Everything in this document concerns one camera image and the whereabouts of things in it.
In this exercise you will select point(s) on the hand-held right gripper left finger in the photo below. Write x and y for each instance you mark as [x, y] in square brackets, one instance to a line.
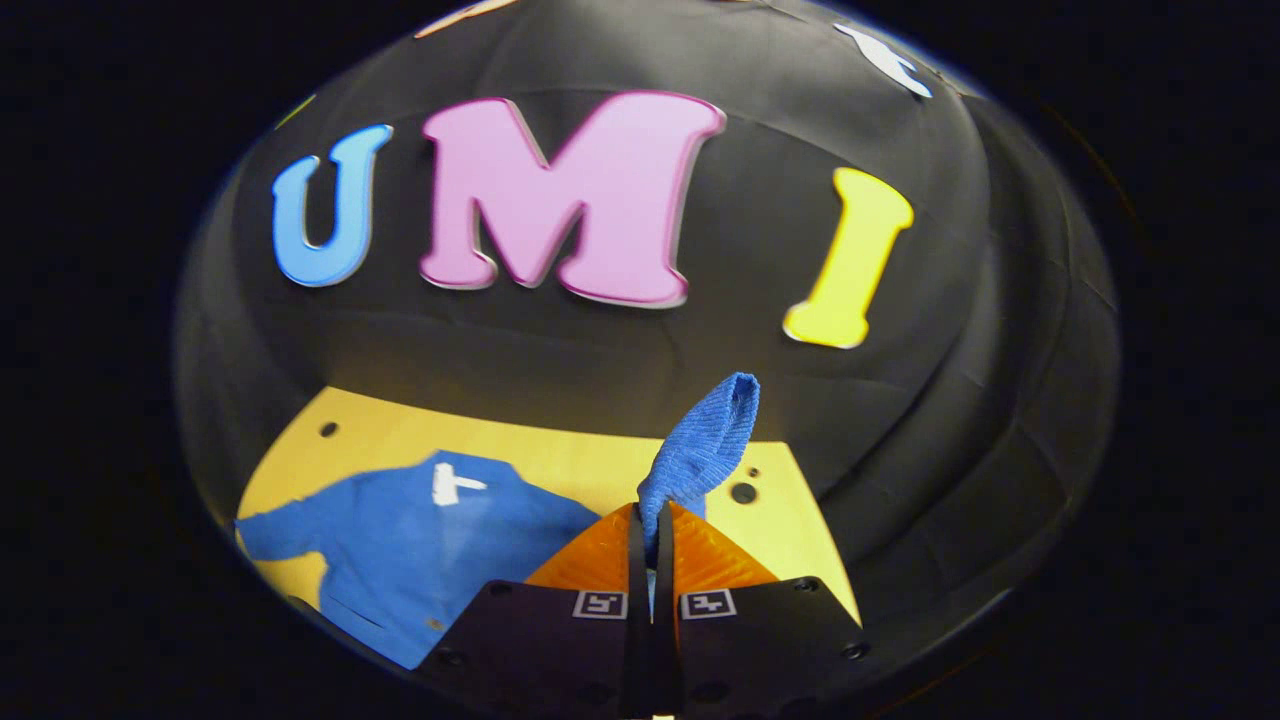
[560, 640]

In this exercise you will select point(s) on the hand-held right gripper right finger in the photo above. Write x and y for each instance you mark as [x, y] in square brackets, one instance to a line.
[760, 640]

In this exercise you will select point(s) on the blue button shirt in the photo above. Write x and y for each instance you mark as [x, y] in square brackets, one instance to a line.
[420, 560]

